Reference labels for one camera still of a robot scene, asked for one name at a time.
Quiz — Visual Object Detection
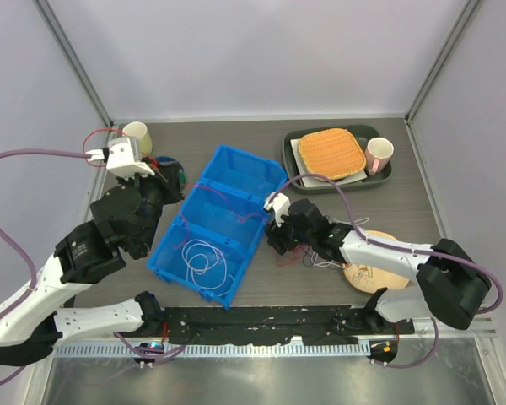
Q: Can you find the round wooden decorated coaster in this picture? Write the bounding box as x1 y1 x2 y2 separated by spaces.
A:
342 229 410 294

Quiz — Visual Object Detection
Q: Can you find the grey slotted cable duct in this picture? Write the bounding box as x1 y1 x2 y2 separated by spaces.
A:
54 338 370 359

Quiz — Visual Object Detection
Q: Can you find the blue three-compartment plastic bin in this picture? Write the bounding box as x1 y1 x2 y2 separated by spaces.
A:
147 144 287 309

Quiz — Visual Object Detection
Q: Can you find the white thin wire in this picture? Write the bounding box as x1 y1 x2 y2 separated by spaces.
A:
311 217 371 271
180 238 237 299

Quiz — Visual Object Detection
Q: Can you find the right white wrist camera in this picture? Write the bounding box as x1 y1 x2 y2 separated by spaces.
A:
263 192 291 227

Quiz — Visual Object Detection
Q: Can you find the white square plate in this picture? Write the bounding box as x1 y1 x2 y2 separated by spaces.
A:
290 139 367 189

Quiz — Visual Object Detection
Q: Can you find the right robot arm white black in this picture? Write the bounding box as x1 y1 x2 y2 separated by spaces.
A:
264 194 492 333

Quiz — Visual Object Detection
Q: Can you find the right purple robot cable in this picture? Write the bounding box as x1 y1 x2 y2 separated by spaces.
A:
269 173 505 369

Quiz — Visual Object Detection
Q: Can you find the orange woven square plate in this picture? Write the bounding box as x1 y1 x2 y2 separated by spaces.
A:
298 128 366 180

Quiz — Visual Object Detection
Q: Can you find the red thin wire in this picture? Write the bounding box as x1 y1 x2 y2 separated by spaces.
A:
82 127 317 269

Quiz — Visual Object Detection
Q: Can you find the blue cable coil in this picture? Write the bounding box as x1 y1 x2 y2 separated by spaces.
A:
155 155 186 178

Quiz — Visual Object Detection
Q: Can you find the pink mug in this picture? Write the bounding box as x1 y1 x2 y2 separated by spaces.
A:
364 137 394 176

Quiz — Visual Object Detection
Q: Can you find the yellow mug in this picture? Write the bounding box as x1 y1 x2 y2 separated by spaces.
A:
122 121 153 155

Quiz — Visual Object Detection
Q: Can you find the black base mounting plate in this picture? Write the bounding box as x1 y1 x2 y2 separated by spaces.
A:
113 304 406 346

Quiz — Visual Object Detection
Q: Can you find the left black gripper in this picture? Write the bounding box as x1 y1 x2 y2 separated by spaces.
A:
118 157 187 253

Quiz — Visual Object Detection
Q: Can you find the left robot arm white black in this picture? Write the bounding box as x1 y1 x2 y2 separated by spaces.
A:
0 162 183 366

